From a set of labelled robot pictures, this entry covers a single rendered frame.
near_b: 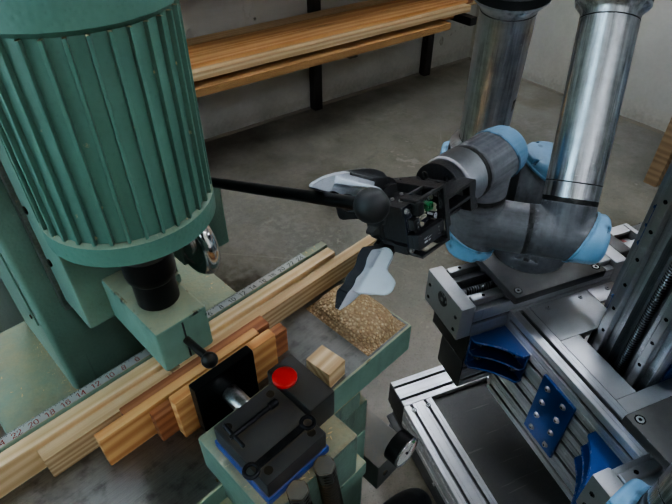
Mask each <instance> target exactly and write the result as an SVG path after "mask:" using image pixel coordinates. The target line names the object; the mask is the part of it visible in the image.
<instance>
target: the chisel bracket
mask: <svg viewBox="0 0 672 504"><path fill-rule="evenodd" d="M102 284H103V287H104V289H105V292H106V294H107V297H108V299H109V302H110V305H111V307H112V310H113V312H114V315H115V316H116V317H117V318H118V319H119V320H120V321H121V322H122V324H123V325H124V326H125V327H126V328H127V329H128V330H129V331H130V332H131V333H132V334H133V335H134V336H135V338H136V339H137V340H138V341H139V342H140V343H141V344H142V345H143V346H144V347H145V348H146V349H147V351H148V352H149V353H150V354H151V355H152V356H153V357H154V358H155V359H156V360H157V361H158V362H159V364H160V365H161V366H162V367H163V368H164V369H165V370H166V371H170V370H172V369H173V368H175V367H176V366H178V365H179V364H181V363H182V362H184V361H185V360H187V359H188V358H190V357H191V356H193V355H194V354H196V353H195V352H194V351H193V350H191V349H190V348H189V347H188V346H187V345H186V344H185V343H184V342H183V340H184V338H186V337H187V336H190V337H191V338H192V339H193V340H194V341H195V342H197V343H198V344H199V345H200V346H201V347H202V348H203V349H204V348H205V347H207V346H208V345H210V344H211V343H212V342H213V339H212V335H211V330H210V326H209V321H208V317H207V313H206V308H205V306H204V305H203V304H202V303H201V302H200V301H199V300H198V299H197V298H195V297H194V296H193V295H192V294H191V293H190V292H189V291H188V290H186V289H185V288H184V287H183V286H182V285H181V284H180V283H179V282H177V284H178V288H179V292H180V295H179V298H178V300H177V301H176V302H175V303H174V304H173V305H172V306H170V307H168V308H166V309H164V310H160V311H146V310H144V309H142V308H140V307H139V305H138V303H137V300H136V298H135V295H134V292H133V289H132V286H131V285H129V284H128V283H127V281H126V279H125V278H124V275H123V273H122V270H119V271H117V272H115V273H113V274H111V275H109V276H107V277H105V278H104V279H102Z"/></svg>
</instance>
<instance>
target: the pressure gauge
mask: <svg viewBox="0 0 672 504"><path fill-rule="evenodd" d="M413 442H414V443H413ZM412 444H413V445H412ZM417 444H418V438H416V437H414V436H413V435H412V434H411V433H409V432H408V431H407V430H406V429H402V430H400V431H399V432H397V433H396V434H395V435H394V436H393V438H392V439H391V440H390V442H389V443H388V445H387V447H386V449H385V452H384V457H385V458H386V459H388V460H389V461H390V462H391V463H392V464H393V465H394V466H395V467H396V468H399V467H401V466H402V465H404V464H405V463H406V462H407V461H408V459H409V458H410V457H411V455H412V454H413V452H414V451H415V449H416V447H417ZM411 446H412V447H411ZM410 448H411V449H410ZM409 450H410V451H409ZM406 452H409V453H408V455H406V454H405V453H406Z"/></svg>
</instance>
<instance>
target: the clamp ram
mask: <svg viewBox="0 0 672 504"><path fill-rule="evenodd" d="M189 389H190V392H191V396H192V399H193V402H194V406H195V409H196V412H197V416H198V419H199V422H200V426H201V427H202V428H203V429H204V430H205V431H208V430H209V429H211V428H212V427H213V426H215V425H216V424H217V423H218V422H220V421H221V420H222V419H224V418H225V417H226V416H228V415H229V414H230V413H232V412H233V411H234V410H235V409H237V408H238V407H241V406H242V405H244V404H245V403H246V402H248V401H249V400H250V398H251V397H253V396H254V395H255V394H256V393H258V392H259V387H258V381H257V374H256V368H255V362H254V355H253V351H252V350H251V349H250V348H249V347H248V346H244V347H243V348H241V349H240V350H238V351H237V352H236V353H234V354H233V355H231V356H230V357H228V358H227V359H225V360H224V361H222V362H221V363H220V364H218V365H217V366H215V367H214V368H212V369H211V370H209V371H208V372H207V373H205V374H204V375H202V376H201V377H199V378H198V379H196V380H195V381H194V382H192V383H191V384H189Z"/></svg>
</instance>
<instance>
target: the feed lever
mask: <svg viewBox="0 0 672 504"><path fill-rule="evenodd" d="M211 181H212V185H213V188H219V189H225V190H231V191H237V192H244V193H250V194H256V195H262V196H268V197H275V198H281V199H287V200H293V201H299V202H306V203H312V204H318V205H324V206H330V207H337V208H343V209H349V210H354V212H355V215H356V216H357V218H358V219H359V220H361V221H362V222H364V223H367V224H376V223H379V222H381V221H383V220H384V219H385V218H386V216H387V215H388V213H389V210H390V201H389V198H388V196H387V194H386V193H385V192H384V191H383V190H381V189H379V188H376V187H367V188H365V189H362V190H361V191H360V192H359V193H358V194H357V195H356V196H351V195H344V194H336V193H329V192H321V191H314V190H306V189H299V188H291V187H284V186H276V185H268V184H261V183H253V182H246V181H238V180H231V179H223V178H216V177H211Z"/></svg>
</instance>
